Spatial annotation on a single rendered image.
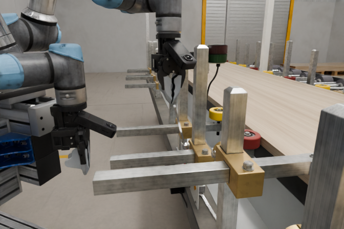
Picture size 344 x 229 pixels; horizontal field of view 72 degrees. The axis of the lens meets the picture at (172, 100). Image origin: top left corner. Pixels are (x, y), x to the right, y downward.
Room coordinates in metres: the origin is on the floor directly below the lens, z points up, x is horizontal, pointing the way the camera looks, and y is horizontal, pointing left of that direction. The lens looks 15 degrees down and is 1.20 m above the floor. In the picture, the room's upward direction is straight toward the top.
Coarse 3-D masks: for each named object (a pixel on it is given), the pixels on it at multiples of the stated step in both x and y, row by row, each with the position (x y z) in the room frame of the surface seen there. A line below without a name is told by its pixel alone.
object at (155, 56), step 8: (160, 40) 0.74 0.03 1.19; (160, 48) 0.74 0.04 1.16; (152, 56) 0.75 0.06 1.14; (160, 56) 0.70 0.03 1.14; (168, 56) 0.69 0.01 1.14; (152, 64) 0.75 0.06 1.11; (160, 64) 0.70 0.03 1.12; (168, 64) 0.69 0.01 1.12; (176, 64) 0.71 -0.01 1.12; (168, 72) 0.69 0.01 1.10; (176, 72) 0.71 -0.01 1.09
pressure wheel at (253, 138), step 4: (244, 132) 0.70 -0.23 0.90; (248, 132) 0.68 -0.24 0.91; (252, 132) 0.69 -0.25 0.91; (256, 132) 0.69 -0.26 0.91; (244, 136) 0.66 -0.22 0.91; (248, 136) 0.66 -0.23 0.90; (252, 136) 0.66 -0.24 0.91; (256, 136) 0.66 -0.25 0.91; (260, 136) 0.66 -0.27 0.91; (244, 140) 0.64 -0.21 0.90; (248, 140) 0.64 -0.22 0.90; (252, 140) 0.64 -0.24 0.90; (256, 140) 0.64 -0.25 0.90; (260, 140) 0.66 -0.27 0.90; (244, 144) 0.64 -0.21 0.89; (248, 144) 0.64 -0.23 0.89; (252, 144) 0.64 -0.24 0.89; (256, 144) 0.64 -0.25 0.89; (244, 148) 0.64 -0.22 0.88; (248, 148) 0.64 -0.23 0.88; (252, 148) 0.64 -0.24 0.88; (256, 148) 0.65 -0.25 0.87
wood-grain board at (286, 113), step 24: (192, 72) 2.02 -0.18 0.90; (240, 72) 2.02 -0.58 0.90; (264, 72) 2.02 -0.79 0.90; (216, 96) 1.18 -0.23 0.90; (264, 96) 1.18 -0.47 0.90; (288, 96) 1.18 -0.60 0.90; (312, 96) 1.18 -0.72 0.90; (336, 96) 1.18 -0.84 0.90; (264, 120) 0.82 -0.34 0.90; (288, 120) 0.82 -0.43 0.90; (312, 120) 0.82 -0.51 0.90; (264, 144) 0.65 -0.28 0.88; (288, 144) 0.62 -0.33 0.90; (312, 144) 0.62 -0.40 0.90
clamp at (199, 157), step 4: (192, 144) 0.68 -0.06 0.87; (204, 144) 0.68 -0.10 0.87; (192, 148) 0.67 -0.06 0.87; (196, 148) 0.65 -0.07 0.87; (200, 148) 0.65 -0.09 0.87; (208, 148) 0.65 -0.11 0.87; (196, 152) 0.63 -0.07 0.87; (200, 152) 0.63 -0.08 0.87; (196, 156) 0.62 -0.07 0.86; (200, 156) 0.61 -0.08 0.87; (204, 156) 0.61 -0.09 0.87; (208, 156) 0.61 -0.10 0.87; (196, 160) 0.62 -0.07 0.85; (200, 160) 0.61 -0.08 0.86; (204, 160) 0.61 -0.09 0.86; (208, 160) 0.61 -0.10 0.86; (212, 160) 0.61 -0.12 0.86
